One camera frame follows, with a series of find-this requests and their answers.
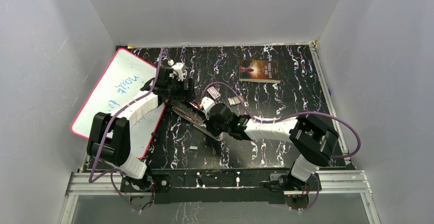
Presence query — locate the black stapler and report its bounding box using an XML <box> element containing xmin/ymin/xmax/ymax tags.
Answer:
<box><xmin>170</xmin><ymin>101</ymin><xmax>224</xmax><ymax>142</ymax></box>

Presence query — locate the cardboard staple tray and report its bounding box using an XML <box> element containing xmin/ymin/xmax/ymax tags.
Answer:
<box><xmin>228</xmin><ymin>96</ymin><xmax>245</xmax><ymax>106</ymax></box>

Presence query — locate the small red staple box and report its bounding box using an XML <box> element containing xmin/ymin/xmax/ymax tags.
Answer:
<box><xmin>207</xmin><ymin>86</ymin><xmax>221</xmax><ymax>100</ymax></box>

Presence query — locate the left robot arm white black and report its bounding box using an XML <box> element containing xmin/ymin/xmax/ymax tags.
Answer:
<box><xmin>86</xmin><ymin>62</ymin><xmax>195</xmax><ymax>191</ymax></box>

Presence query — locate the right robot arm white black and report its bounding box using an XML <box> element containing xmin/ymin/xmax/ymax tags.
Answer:
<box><xmin>200</xmin><ymin>102</ymin><xmax>339</xmax><ymax>190</ymax></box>

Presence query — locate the pink-framed whiteboard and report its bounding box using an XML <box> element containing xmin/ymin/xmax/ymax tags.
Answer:
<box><xmin>70</xmin><ymin>49</ymin><xmax>165</xmax><ymax>159</ymax></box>

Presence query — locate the dark paperback book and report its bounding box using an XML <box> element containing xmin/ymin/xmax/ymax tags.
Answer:
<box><xmin>239</xmin><ymin>60</ymin><xmax>281</xmax><ymax>84</ymax></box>

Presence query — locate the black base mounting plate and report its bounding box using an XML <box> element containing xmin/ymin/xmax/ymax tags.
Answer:
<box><xmin>120</xmin><ymin>168</ymin><xmax>322</xmax><ymax>205</ymax></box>

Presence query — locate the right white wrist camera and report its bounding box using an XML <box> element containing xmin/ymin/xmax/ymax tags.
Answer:
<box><xmin>199</xmin><ymin>97</ymin><xmax>215</xmax><ymax>120</ymax></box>

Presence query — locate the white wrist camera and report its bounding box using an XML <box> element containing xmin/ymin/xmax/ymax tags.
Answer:
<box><xmin>199</xmin><ymin>97</ymin><xmax>215</xmax><ymax>120</ymax></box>
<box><xmin>168</xmin><ymin>60</ymin><xmax>186</xmax><ymax>81</ymax></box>

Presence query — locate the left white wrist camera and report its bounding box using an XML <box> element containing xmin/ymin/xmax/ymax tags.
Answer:
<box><xmin>168</xmin><ymin>60</ymin><xmax>186</xmax><ymax>81</ymax></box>

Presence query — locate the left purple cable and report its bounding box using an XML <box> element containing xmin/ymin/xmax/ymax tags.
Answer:
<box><xmin>88</xmin><ymin>47</ymin><xmax>175</xmax><ymax>213</ymax></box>

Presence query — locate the aluminium frame rail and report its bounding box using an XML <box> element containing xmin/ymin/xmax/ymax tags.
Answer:
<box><xmin>60</xmin><ymin>168</ymin><xmax>380</xmax><ymax>223</ymax></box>

